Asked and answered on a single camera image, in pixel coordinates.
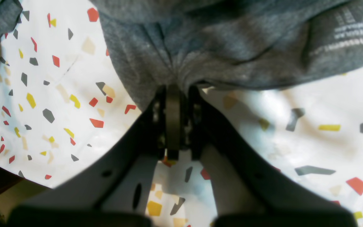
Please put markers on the terrazzo pattern tablecloth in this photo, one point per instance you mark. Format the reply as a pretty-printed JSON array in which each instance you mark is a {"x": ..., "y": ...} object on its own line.
[{"x": 62, "y": 106}]

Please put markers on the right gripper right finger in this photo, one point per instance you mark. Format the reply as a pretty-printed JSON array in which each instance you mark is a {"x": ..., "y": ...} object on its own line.
[{"x": 248, "y": 191}]

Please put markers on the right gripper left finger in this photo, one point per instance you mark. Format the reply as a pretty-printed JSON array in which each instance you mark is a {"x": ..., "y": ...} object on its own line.
[{"x": 113, "y": 191}]

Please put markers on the grey t-shirt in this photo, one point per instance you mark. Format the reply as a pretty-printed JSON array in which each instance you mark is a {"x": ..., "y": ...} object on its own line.
[{"x": 251, "y": 44}]

